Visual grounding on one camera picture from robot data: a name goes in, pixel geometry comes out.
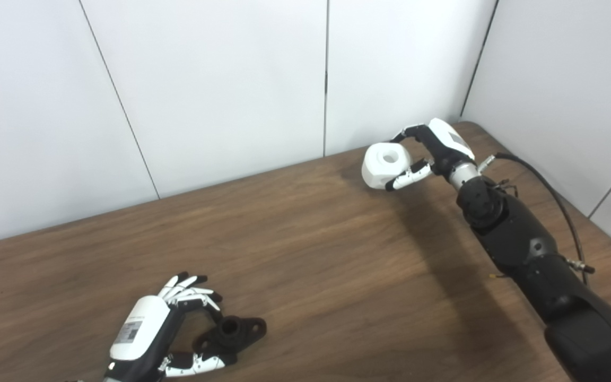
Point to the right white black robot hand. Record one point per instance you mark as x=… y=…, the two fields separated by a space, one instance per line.
x=446 y=146

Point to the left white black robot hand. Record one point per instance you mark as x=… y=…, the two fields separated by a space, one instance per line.
x=141 y=329

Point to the round white piece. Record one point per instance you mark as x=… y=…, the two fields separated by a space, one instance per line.
x=382 y=170

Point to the black holder with flange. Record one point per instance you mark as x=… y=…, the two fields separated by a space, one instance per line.
x=247 y=329

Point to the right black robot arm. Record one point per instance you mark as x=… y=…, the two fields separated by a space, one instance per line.
x=523 y=239

